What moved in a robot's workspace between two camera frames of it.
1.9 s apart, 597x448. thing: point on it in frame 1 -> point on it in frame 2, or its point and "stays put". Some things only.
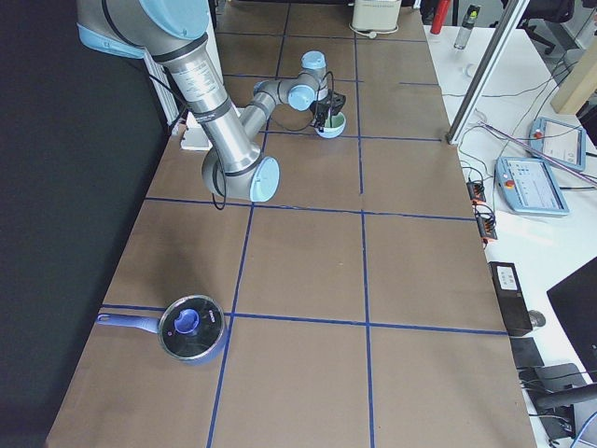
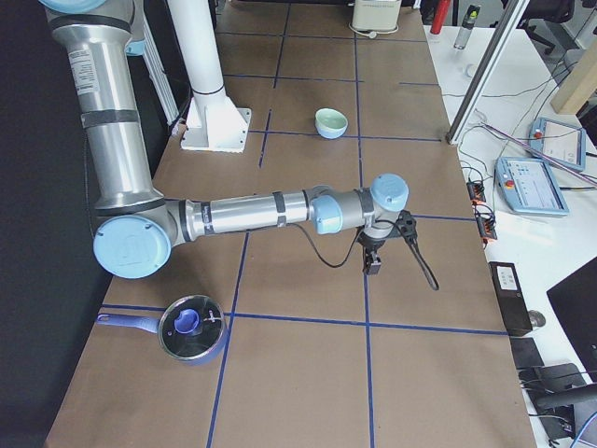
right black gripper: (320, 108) -> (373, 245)
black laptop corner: (576, 299) stays put
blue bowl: (330, 133) stays put
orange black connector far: (476, 191) stays put
